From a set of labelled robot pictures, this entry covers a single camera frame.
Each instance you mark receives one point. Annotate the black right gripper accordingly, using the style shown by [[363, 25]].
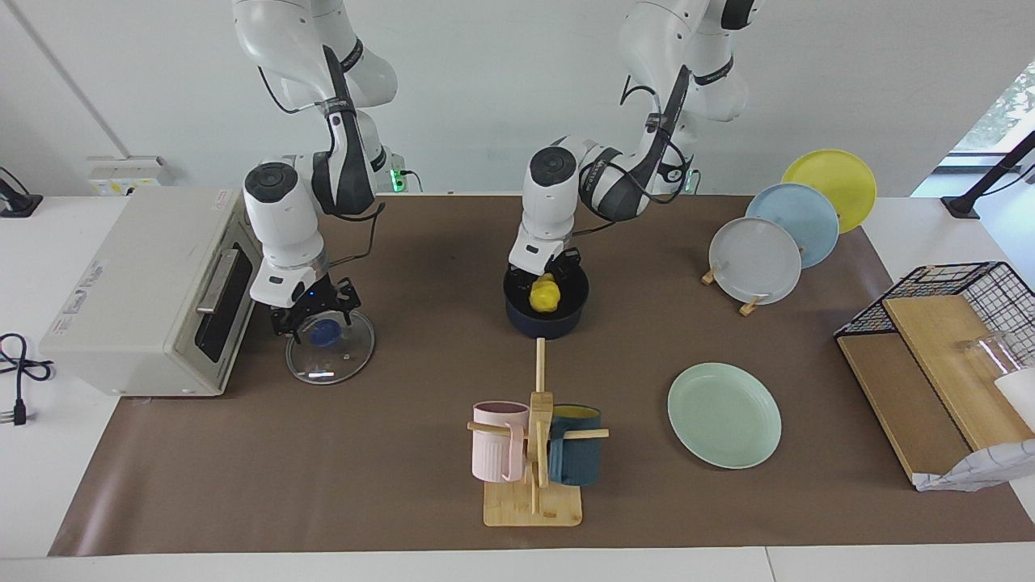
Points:
[[311, 305]]

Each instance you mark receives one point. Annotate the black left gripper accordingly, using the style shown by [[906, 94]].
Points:
[[566, 263]]

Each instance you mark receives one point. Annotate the yellow potato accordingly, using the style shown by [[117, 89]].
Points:
[[544, 299]]

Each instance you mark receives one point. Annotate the glass lid with blue knob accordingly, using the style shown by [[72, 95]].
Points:
[[348, 360]]

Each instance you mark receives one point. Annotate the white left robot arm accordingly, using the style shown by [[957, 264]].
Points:
[[550, 202]]

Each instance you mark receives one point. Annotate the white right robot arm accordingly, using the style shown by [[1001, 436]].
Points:
[[283, 218]]

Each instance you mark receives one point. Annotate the wooden plate rack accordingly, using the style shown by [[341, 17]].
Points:
[[749, 307]]

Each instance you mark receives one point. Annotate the grey plate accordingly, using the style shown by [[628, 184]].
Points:
[[756, 263]]

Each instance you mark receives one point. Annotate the mint green plate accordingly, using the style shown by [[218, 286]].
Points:
[[724, 416]]

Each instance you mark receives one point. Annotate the light blue plate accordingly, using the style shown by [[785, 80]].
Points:
[[796, 222]]

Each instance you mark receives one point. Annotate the yellow plate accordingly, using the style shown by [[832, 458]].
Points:
[[833, 182]]

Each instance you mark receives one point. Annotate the dark blue saucepan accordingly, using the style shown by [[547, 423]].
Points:
[[546, 327]]

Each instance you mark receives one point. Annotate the brown table mat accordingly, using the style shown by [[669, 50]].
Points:
[[364, 453]]

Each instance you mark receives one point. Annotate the pink ribbed mug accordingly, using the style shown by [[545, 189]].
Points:
[[493, 453]]

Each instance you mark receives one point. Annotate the dark teal mug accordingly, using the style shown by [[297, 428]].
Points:
[[578, 461]]

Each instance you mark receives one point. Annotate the beige toaster oven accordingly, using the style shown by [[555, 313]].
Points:
[[121, 307]]

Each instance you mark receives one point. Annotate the wooden mug tree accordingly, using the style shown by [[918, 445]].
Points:
[[534, 505]]

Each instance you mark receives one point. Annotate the white power strip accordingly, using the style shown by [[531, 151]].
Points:
[[121, 182]]

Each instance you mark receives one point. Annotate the dark wooden shelf board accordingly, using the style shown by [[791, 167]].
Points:
[[897, 404]]

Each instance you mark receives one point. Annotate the light wooden shelf board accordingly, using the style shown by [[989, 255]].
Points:
[[946, 356]]

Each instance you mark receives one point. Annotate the black angled stand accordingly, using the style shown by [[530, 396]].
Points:
[[966, 202]]

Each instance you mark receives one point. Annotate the clear drinking glass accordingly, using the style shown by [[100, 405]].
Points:
[[990, 352]]

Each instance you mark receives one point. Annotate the white checked cloth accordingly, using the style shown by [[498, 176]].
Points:
[[986, 469]]

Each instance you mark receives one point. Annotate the white plastic container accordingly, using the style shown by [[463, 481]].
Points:
[[1020, 396]]

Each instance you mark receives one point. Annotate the window with green view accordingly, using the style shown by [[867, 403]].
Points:
[[1007, 105]]

